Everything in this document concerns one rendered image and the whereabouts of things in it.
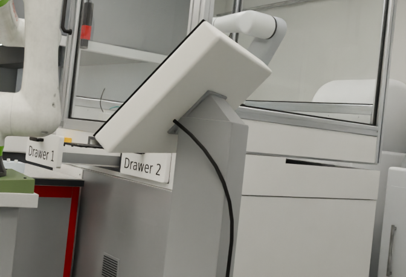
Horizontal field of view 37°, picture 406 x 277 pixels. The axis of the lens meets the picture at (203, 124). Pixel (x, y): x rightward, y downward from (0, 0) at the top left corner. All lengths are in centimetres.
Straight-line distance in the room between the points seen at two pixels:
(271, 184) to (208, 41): 107
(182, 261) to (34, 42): 84
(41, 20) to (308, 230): 119
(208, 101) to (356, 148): 121
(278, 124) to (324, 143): 25
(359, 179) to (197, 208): 125
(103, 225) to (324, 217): 83
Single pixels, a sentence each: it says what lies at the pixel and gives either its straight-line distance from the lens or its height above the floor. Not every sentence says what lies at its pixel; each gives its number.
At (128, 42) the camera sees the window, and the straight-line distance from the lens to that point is 233.
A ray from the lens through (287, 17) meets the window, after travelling 219.
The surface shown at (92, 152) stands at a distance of 220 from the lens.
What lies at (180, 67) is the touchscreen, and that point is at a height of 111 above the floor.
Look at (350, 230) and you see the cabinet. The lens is 247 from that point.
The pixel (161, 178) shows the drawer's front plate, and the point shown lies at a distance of 198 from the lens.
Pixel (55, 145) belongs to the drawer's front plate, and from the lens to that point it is 215.
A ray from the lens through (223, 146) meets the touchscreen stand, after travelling 129.
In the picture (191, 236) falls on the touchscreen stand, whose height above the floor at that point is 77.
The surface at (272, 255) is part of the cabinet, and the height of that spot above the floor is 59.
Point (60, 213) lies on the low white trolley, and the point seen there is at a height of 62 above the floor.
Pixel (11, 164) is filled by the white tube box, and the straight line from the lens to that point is 248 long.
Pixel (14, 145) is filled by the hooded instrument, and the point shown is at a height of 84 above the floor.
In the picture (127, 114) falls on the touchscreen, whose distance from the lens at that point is 117.
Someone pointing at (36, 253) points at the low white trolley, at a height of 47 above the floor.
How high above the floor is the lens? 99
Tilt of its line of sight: 1 degrees up
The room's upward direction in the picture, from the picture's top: 6 degrees clockwise
